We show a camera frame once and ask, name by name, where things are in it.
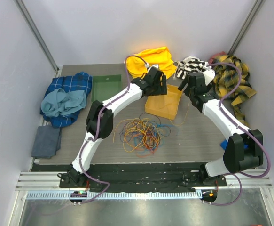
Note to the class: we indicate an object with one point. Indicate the yellow plastic bin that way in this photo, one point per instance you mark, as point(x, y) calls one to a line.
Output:
point(165, 106)

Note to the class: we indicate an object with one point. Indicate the yellow cloth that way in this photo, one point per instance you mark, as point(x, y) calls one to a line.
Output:
point(162, 57)

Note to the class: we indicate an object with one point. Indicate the light blue cloth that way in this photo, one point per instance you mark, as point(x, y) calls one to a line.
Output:
point(61, 103)

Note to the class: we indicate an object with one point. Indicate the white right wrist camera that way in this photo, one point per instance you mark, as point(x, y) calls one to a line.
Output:
point(209, 75)

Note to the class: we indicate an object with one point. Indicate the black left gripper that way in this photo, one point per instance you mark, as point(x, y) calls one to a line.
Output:
point(161, 89)

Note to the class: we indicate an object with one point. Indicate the black white striped cloth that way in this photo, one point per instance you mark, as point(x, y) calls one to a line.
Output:
point(190, 64)

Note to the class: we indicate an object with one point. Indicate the green plastic bin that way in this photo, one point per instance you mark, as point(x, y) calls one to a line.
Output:
point(105, 87)

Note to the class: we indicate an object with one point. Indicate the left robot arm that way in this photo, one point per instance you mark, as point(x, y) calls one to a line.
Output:
point(100, 120)

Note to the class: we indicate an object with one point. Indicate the aluminium frame rail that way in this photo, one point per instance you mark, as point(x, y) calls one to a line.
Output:
point(45, 186)

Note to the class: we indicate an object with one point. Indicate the grey folded cloth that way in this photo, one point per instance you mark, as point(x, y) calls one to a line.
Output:
point(47, 142)

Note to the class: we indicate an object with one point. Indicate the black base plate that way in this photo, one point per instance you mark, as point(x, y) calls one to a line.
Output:
point(135, 177)

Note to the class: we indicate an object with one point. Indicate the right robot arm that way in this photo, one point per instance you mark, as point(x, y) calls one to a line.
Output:
point(243, 150)

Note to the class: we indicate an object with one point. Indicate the blue plaid cloth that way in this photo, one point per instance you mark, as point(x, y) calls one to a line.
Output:
point(79, 81)

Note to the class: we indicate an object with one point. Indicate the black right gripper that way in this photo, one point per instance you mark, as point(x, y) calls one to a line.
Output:
point(184, 84)

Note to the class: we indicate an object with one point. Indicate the bright blue cloth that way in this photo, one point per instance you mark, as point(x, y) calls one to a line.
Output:
point(223, 144)

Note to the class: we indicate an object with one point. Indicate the yellow black plaid shirt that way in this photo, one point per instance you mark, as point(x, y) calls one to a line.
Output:
point(226, 79)

